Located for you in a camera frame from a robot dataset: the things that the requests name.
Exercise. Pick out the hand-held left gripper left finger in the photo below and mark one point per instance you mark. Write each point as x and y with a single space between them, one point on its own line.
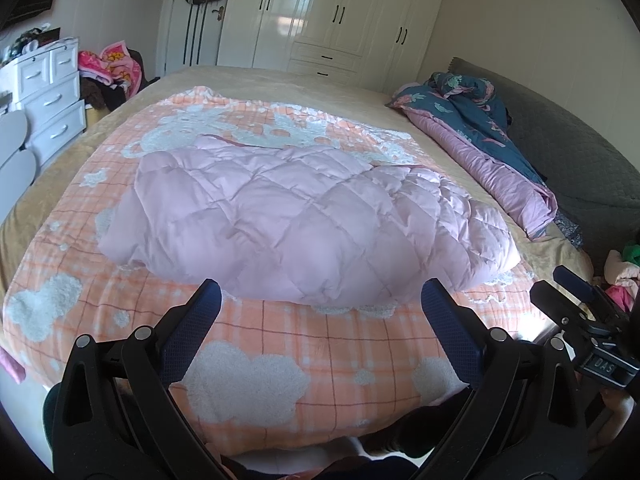
192 330

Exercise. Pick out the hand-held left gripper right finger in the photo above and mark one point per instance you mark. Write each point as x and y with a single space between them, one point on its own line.
450 330

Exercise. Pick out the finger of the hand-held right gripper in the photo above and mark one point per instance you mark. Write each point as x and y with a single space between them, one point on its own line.
570 276
555 305

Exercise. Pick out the pink quilted jacket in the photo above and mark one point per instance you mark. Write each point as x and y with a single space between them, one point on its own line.
300 220

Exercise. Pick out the colourful clothes pile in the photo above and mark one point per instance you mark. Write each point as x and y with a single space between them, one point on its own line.
622 272

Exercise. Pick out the dark clothes pile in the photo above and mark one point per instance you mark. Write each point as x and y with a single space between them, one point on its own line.
100 92

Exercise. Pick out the person's right hand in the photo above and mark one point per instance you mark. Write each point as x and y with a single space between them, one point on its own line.
619 420

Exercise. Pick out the dark patterned cloth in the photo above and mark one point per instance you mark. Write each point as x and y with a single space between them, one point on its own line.
570 227

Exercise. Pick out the person's dark clothing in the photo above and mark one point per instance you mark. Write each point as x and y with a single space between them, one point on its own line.
415 425

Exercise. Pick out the orange plaid blanket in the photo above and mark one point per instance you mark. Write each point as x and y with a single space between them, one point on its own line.
300 360

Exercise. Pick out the grey padded headboard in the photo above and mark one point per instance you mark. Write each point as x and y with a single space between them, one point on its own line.
575 150

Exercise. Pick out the blue floral quilt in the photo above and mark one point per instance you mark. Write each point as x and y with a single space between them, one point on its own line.
465 110

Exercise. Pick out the white oval panel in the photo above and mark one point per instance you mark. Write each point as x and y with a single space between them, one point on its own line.
17 172
10 132

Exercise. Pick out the white drawer chest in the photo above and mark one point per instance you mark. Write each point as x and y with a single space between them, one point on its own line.
50 105

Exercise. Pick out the bed with beige sheet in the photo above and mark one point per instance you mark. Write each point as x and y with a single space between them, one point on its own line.
300 85

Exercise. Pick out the pink printed cloth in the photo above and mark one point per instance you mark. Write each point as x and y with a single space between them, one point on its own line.
117 62

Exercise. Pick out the white door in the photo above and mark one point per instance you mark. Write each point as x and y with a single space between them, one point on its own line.
175 45

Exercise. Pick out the cluster of small items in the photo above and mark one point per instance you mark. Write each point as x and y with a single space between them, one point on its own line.
30 42

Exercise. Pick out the white wardrobe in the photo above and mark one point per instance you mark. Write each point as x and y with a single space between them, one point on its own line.
310 10

